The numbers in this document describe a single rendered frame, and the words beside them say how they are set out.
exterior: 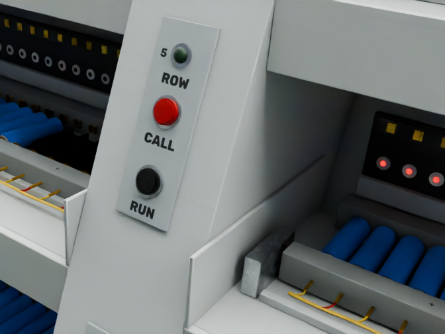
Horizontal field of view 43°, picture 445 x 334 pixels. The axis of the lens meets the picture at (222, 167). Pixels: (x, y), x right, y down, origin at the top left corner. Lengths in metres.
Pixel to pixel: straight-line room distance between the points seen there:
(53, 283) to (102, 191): 0.08
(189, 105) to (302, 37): 0.07
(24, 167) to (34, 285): 0.10
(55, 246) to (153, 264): 0.09
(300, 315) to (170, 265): 0.09
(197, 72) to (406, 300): 0.18
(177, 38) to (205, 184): 0.09
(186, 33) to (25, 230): 0.19
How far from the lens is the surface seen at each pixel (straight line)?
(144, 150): 0.35
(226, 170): 0.32
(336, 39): 0.31
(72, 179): 0.45
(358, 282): 0.37
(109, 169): 0.36
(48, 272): 0.41
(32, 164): 0.48
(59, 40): 0.62
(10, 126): 0.57
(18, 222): 0.45
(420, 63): 0.30
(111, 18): 0.39
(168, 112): 0.33
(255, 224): 0.37
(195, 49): 0.33
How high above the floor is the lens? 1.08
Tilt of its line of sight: 8 degrees down
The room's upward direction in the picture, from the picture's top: 15 degrees clockwise
